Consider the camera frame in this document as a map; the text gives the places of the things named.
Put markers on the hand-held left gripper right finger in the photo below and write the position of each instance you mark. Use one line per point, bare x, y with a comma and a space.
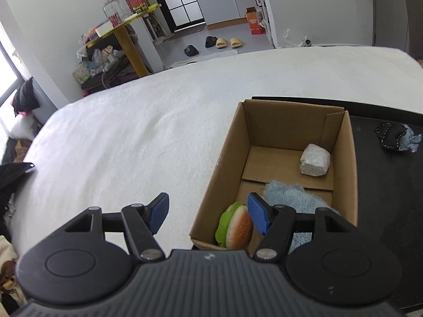
257, 216

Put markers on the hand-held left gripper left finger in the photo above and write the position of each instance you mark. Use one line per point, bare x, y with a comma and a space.
158, 213

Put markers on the hamburger plush toy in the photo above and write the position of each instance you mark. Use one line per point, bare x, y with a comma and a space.
239, 226

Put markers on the blue-grey plush toy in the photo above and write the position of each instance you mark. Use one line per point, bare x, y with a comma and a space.
297, 198

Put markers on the brown cardboard box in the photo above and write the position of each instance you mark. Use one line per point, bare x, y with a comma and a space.
228, 171

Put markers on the black tray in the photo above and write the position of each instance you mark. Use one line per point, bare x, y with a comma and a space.
386, 204

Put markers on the flat black object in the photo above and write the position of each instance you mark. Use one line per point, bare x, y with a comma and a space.
15, 173

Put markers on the clutter pile under table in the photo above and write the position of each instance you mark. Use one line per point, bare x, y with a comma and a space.
105, 69

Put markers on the beige patterned cloth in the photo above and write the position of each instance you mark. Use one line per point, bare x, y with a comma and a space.
6, 254

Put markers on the black slipper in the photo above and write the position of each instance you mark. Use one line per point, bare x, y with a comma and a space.
191, 51
210, 41

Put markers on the yellow round table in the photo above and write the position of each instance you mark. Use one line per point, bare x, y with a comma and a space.
130, 49

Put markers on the light blue fluffy toy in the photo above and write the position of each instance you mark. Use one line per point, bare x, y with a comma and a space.
412, 140

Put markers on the clear plastic bag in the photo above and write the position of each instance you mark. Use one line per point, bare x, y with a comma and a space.
295, 39

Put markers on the white flat box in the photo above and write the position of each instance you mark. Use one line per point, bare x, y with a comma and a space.
104, 29

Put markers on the orange cardboard box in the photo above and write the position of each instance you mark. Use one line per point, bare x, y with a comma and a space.
256, 23

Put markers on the red can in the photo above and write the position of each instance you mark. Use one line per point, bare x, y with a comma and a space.
115, 19

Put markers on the white storage rack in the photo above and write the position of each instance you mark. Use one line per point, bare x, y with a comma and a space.
266, 10

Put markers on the clear plastic jar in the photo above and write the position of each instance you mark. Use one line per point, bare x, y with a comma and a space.
112, 10

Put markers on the black framed sliding door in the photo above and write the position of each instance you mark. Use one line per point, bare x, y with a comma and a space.
180, 3

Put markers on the red box with plastic bag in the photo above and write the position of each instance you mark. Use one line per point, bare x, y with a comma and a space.
135, 2

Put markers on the grey kitchen cabinet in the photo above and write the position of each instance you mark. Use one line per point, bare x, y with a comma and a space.
221, 0

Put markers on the grey stand pole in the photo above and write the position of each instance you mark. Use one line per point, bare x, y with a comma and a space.
375, 6

